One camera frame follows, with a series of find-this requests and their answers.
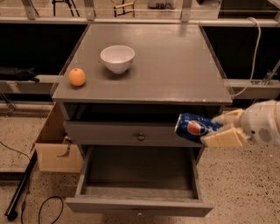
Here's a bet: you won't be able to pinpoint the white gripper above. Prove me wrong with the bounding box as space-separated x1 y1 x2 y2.
200 100 277 147

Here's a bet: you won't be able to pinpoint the blue pepsi can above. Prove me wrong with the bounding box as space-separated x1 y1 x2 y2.
174 113 222 144

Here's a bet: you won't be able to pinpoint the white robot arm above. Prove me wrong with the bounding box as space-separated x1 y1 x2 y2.
200 100 280 147

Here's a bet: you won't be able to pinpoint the grey wooden drawer cabinet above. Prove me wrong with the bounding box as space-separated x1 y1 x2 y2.
52 23 234 165

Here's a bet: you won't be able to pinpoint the open grey middle drawer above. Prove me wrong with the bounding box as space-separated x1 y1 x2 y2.
66 146 213 217

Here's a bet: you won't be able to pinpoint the grey upper drawer with knob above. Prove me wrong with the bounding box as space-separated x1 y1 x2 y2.
64 121 202 148

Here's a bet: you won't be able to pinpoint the white ceramic bowl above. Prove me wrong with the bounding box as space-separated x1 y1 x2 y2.
100 45 135 74

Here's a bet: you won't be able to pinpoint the yellow chair in background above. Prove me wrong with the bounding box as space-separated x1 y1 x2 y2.
111 0 135 18

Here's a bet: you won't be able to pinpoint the orange fruit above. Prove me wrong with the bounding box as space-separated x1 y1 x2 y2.
68 68 86 87

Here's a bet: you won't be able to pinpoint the brown cardboard box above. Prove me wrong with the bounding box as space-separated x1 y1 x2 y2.
35 103 83 173

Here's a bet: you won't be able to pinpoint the black stool legs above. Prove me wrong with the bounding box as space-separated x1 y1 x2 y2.
51 0 80 17

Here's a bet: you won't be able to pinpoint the black bag on ledge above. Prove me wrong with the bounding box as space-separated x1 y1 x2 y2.
0 66 39 82

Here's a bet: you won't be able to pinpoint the black bar on floor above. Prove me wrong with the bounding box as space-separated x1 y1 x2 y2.
4 152 37 221

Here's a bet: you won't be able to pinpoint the white hanging cable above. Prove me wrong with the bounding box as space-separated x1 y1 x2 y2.
230 17 263 98

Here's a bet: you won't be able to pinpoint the black floor cable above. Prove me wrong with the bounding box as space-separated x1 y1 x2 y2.
20 180 65 224

